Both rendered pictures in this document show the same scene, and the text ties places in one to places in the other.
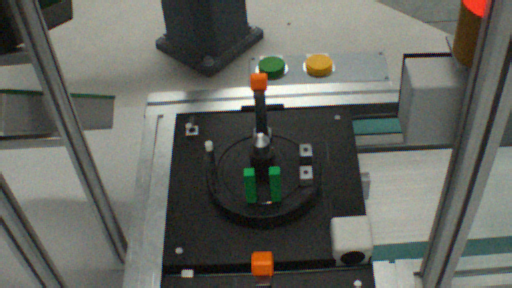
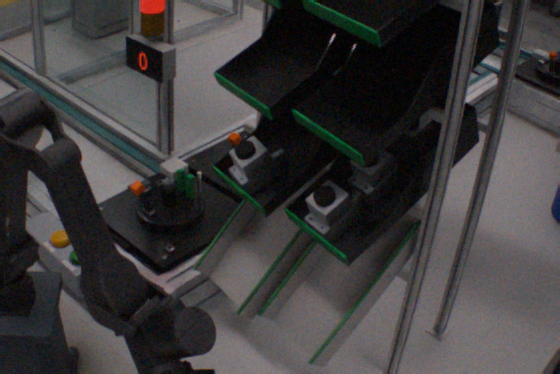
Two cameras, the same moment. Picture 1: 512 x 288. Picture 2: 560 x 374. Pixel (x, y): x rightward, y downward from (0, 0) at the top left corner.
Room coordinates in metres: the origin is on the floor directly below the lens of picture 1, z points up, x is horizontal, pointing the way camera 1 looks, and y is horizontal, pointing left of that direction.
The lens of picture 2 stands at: (1.25, 0.81, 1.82)
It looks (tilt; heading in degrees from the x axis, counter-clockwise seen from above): 35 degrees down; 215
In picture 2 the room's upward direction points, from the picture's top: 5 degrees clockwise
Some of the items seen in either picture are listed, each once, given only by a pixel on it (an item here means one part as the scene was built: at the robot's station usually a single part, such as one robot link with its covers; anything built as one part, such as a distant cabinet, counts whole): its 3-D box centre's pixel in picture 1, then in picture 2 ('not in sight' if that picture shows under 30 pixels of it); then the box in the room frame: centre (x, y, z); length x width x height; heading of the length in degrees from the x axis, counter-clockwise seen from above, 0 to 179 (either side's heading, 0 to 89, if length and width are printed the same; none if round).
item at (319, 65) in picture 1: (319, 66); (60, 240); (0.70, -0.11, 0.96); 0.04 x 0.04 x 0.02
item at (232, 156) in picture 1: (263, 174); (169, 207); (0.49, -0.01, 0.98); 0.14 x 0.14 x 0.02
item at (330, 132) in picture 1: (264, 184); (169, 214); (0.49, -0.01, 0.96); 0.24 x 0.24 x 0.02; 86
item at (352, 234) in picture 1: (350, 241); (174, 171); (0.39, -0.10, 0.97); 0.05 x 0.05 x 0.04; 86
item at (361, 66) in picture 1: (319, 82); (62, 252); (0.70, -0.11, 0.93); 0.21 x 0.07 x 0.06; 86
